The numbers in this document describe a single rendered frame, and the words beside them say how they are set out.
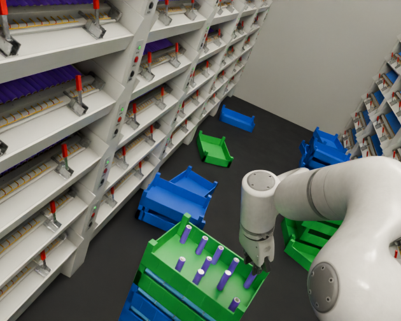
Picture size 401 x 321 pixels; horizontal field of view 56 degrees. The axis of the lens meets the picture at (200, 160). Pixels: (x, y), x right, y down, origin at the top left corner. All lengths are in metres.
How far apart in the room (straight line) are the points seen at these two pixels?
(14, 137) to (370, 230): 0.64
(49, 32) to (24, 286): 0.77
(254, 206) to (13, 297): 0.75
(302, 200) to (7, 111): 0.58
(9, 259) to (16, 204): 0.19
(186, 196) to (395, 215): 1.52
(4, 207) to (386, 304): 0.76
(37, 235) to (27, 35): 0.59
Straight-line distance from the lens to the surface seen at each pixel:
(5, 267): 1.08
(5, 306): 1.24
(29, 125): 0.86
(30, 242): 1.13
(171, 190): 1.94
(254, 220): 0.87
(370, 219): 0.49
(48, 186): 1.02
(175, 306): 1.09
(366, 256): 0.44
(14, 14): 0.76
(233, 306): 1.03
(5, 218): 0.92
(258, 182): 0.83
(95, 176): 1.22
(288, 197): 0.69
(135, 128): 1.38
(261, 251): 0.96
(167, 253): 1.13
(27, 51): 0.71
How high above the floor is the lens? 1.17
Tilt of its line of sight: 28 degrees down
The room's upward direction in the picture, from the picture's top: 23 degrees clockwise
